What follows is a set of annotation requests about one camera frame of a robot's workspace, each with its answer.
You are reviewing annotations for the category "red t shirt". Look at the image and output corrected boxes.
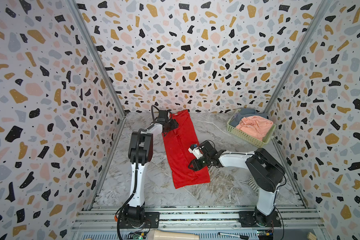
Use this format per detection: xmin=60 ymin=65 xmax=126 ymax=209
xmin=163 ymin=110 xmax=211 ymax=189

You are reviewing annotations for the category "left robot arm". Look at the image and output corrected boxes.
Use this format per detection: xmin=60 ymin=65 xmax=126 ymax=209
xmin=115 ymin=106 xmax=179 ymax=228

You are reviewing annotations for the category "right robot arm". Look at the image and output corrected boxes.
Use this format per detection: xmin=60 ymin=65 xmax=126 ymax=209
xmin=188 ymin=141 xmax=286 ymax=228

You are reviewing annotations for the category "pale green plastic basket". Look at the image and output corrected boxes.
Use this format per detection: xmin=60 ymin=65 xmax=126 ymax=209
xmin=227 ymin=115 xmax=276 ymax=148

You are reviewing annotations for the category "pink t shirt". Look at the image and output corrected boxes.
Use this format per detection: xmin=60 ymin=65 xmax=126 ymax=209
xmin=236 ymin=116 xmax=274 ymax=141

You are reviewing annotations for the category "grey-blue t shirt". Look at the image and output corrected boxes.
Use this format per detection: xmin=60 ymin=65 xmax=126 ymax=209
xmin=228 ymin=108 xmax=269 ymax=127

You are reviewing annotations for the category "beige cylinder roll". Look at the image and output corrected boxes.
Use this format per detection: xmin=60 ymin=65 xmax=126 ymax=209
xmin=146 ymin=230 xmax=200 ymax=240

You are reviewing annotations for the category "green circuit board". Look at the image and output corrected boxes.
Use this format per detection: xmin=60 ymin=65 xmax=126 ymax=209
xmin=126 ymin=231 xmax=148 ymax=240

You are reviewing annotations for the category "small wooden block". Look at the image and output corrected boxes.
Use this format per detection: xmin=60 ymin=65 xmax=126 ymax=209
xmin=307 ymin=232 xmax=318 ymax=240

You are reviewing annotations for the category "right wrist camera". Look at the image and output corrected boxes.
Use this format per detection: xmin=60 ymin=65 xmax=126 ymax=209
xmin=189 ymin=144 xmax=204 ymax=159

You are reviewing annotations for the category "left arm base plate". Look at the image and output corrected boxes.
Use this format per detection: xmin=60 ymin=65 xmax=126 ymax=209
xmin=119 ymin=212 xmax=160 ymax=230

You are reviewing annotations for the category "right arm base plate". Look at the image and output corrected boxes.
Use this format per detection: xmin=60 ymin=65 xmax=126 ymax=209
xmin=239 ymin=209 xmax=282 ymax=228

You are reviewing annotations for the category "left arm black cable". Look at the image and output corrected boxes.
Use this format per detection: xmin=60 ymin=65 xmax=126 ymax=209
xmin=116 ymin=104 xmax=161 ymax=240

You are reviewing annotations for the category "aluminium rail frame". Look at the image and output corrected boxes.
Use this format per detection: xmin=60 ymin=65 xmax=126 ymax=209
xmin=72 ymin=206 xmax=330 ymax=240

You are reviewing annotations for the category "left aluminium corner post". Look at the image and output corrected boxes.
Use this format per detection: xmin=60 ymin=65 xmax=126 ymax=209
xmin=66 ymin=0 xmax=126 ymax=119

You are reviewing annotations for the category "aluminium corner post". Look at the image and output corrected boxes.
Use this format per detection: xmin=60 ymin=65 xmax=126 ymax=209
xmin=66 ymin=0 xmax=126 ymax=119
xmin=263 ymin=0 xmax=331 ymax=114

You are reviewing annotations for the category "right aluminium corner post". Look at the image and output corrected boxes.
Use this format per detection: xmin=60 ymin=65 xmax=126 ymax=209
xmin=263 ymin=0 xmax=331 ymax=114

